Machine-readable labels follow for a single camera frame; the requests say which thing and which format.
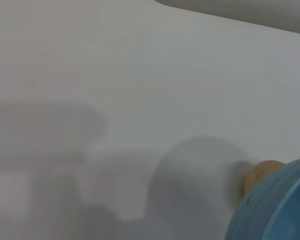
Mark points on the round beige bun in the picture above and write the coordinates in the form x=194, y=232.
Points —
x=261, y=172

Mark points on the blue ceramic bowl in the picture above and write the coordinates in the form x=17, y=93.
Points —
x=275, y=205

